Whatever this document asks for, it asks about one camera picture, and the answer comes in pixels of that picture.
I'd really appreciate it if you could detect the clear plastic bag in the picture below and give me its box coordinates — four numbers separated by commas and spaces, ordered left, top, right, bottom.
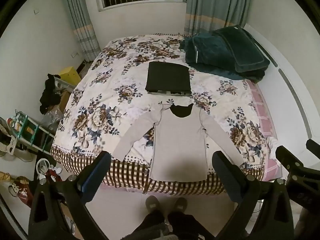
40, 109, 63, 128

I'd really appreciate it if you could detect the white cloth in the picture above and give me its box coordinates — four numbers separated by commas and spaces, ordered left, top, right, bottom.
266, 136, 283, 159

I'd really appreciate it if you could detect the dark teal piped cushion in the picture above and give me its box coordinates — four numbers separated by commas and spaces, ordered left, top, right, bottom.
212, 25, 271, 73

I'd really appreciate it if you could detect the white shoes heap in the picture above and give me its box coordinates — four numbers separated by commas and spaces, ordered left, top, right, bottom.
36, 158, 63, 182

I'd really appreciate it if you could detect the floral checked bed quilt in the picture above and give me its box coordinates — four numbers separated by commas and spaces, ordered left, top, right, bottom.
50, 32, 266, 196

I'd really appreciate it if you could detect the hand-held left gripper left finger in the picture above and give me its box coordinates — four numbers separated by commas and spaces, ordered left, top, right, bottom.
28, 151, 112, 240

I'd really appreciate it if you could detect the black folded garment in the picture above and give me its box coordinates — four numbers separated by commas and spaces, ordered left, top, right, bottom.
145, 61, 192, 94

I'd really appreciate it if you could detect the teal storage shelf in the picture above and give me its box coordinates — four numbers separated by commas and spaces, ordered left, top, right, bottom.
9, 111, 56, 153

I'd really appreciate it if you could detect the black clothes heap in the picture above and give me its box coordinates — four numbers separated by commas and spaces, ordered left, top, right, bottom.
39, 73, 63, 113

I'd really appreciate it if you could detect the pink striped bed sheet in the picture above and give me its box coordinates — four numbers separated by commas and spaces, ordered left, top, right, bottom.
244, 79, 284, 182

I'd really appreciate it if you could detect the grey long-sleeve shirt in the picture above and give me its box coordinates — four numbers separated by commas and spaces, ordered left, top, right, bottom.
113, 99, 245, 181

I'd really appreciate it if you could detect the dark teal folded blanket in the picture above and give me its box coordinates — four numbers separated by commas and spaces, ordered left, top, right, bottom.
180, 31, 265, 83

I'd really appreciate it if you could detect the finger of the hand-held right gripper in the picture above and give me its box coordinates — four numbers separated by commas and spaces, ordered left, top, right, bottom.
305, 139, 320, 156
275, 145, 305, 173

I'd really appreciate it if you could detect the grey-blue striped curtain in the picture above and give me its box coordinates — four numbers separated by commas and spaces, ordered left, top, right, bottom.
184, 0, 255, 37
61, 0, 102, 62

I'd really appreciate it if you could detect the grey slipper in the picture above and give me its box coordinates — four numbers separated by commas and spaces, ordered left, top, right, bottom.
173, 197, 188, 214
145, 195, 161, 214

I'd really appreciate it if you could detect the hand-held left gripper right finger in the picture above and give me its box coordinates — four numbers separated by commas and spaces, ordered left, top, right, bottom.
212, 151, 294, 240

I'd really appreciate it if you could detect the brown cardboard box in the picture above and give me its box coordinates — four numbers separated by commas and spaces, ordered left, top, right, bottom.
58, 90, 73, 112

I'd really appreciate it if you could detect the red printed bag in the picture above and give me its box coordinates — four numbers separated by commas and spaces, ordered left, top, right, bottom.
8, 176, 35, 207

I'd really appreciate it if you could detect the yellow box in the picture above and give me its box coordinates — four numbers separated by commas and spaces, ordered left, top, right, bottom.
59, 66, 82, 86

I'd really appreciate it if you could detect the white curved headboard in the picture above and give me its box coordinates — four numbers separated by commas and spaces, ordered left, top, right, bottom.
243, 23, 320, 167

